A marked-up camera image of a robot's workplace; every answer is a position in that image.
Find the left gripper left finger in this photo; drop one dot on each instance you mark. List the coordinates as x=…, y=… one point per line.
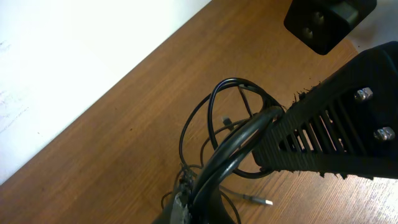
x=176, y=211

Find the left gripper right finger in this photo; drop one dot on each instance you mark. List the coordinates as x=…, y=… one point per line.
x=213, y=211

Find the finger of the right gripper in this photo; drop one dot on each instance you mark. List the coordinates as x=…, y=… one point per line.
x=346, y=125

